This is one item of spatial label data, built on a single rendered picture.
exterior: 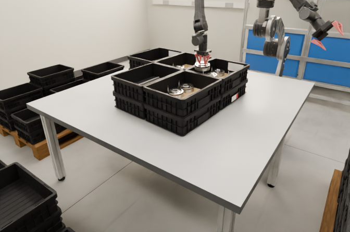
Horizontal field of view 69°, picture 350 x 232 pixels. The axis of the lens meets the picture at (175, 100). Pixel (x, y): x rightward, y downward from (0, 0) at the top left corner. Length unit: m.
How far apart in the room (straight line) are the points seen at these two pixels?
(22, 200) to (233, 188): 1.03
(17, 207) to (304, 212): 1.78
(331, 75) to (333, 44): 0.38
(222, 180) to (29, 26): 3.69
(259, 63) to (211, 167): 2.75
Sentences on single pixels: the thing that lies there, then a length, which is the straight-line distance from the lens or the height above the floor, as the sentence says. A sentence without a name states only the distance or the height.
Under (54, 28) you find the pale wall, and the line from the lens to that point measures 4.49.
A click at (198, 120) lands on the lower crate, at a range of 1.49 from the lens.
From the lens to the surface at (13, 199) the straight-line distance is 1.59.
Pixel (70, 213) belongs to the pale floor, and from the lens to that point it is 2.10.
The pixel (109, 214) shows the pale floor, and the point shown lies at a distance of 2.01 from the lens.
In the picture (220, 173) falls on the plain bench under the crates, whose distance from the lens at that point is 1.19.
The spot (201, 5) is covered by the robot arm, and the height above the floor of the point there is 1.34.
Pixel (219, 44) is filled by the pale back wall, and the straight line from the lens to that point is 4.99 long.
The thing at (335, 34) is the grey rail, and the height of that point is 0.92.
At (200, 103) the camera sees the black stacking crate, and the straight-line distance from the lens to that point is 1.45.
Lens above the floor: 1.47
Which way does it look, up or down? 25 degrees down
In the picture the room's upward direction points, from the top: straight up
